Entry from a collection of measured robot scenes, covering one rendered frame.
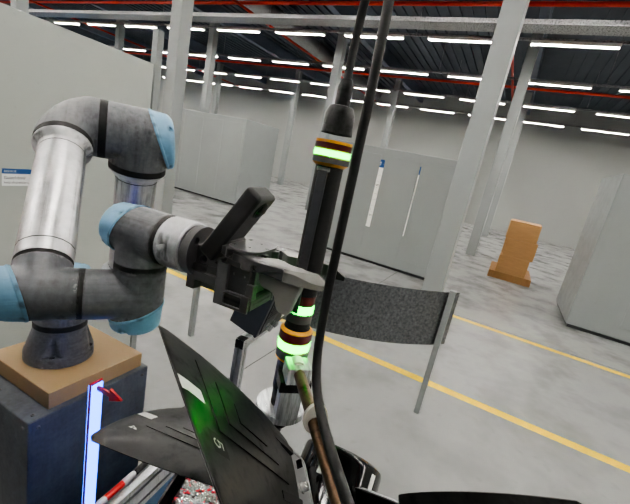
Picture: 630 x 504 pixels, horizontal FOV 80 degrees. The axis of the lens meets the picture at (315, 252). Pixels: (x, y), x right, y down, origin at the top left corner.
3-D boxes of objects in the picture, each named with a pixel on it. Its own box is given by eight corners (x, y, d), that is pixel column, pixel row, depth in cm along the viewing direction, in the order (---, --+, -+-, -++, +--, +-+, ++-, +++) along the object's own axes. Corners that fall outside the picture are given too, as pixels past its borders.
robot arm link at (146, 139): (90, 297, 102) (101, 91, 78) (150, 297, 109) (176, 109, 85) (88, 328, 93) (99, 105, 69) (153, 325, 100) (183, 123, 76)
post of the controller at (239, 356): (234, 395, 121) (244, 341, 116) (227, 392, 122) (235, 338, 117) (240, 391, 124) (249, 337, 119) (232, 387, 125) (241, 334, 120)
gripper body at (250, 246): (277, 300, 54) (209, 276, 58) (288, 243, 52) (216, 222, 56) (249, 317, 47) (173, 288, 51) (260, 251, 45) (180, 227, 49)
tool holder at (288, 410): (313, 438, 48) (328, 371, 46) (258, 438, 46) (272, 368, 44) (300, 393, 56) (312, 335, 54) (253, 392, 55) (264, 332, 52)
